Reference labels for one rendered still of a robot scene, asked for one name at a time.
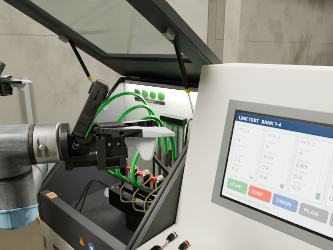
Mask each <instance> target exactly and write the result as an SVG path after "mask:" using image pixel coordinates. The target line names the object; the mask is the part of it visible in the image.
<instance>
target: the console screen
mask: <svg viewBox="0 0 333 250"><path fill-rule="evenodd" d="M211 202H213V203H215V204H217V205H220V206H222V207H224V208H227V209H229V210H232V211H234V212H236V213H239V214H241V215H243V216H246V217H248V218H250V219H253V220H255V221H258V222H260V223H262V224H265V225H267V226H269V227H272V228H274V229H276V230H279V231H281V232H284V233H286V234H288V235H291V236H293V237H295V238H298V239H300V240H302V241H305V242H307V243H310V244H312V245H314V246H317V247H319V248H321V249H324V250H333V113H331V112H324V111H316V110H308V109H301V108H294V107H286V106H279V105H271V104H263V103H256V102H248V101H240V100H233V99H230V100H229V103H228V109H227V114H226V119H225V125H224V130H223V136H222V143H221V149H220V154H219V160H218V165H217V171H216V176H215V182H214V187H213V193H212V198H211Z"/></svg>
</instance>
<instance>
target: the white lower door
mask: <svg viewBox="0 0 333 250"><path fill-rule="evenodd" d="M43 230H44V236H43V239H44V246H45V248H46V250H75V249H74V248H72V247H71V246H70V245H69V244H68V243H67V242H66V241H65V240H63V239H62V238H61V237H60V236H59V235H58V234H57V233H56V232H55V231H53V230H52V229H51V228H50V227H49V226H48V225H47V224H46V223H44V222H43Z"/></svg>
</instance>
